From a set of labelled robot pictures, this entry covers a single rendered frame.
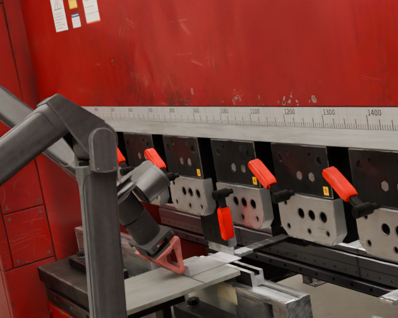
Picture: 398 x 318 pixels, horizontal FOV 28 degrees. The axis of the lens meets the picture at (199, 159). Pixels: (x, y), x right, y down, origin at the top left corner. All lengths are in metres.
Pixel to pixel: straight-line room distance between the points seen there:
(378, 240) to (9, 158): 0.56
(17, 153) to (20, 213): 1.18
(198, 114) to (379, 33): 0.54
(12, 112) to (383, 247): 0.79
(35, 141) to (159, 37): 0.50
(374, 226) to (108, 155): 0.41
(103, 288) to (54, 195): 1.18
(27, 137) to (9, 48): 1.16
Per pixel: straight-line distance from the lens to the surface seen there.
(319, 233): 1.31
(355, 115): 1.18
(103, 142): 1.23
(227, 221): 1.49
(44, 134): 1.23
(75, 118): 1.23
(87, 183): 1.25
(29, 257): 2.42
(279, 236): 1.79
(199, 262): 1.71
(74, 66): 2.08
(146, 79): 1.72
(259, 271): 1.60
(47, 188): 2.41
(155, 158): 1.69
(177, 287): 1.58
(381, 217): 1.19
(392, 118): 1.13
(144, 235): 1.58
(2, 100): 1.62
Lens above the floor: 1.49
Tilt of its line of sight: 9 degrees down
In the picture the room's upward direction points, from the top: 10 degrees counter-clockwise
